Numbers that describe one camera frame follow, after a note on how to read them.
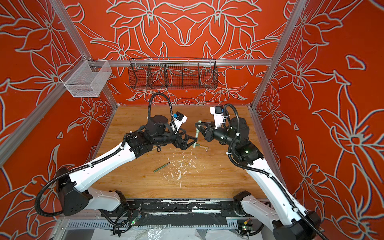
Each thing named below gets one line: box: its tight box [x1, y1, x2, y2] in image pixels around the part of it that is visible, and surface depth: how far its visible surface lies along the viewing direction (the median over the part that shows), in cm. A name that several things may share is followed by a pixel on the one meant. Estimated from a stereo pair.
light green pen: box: [193, 120, 202, 148], surface depth 65 cm
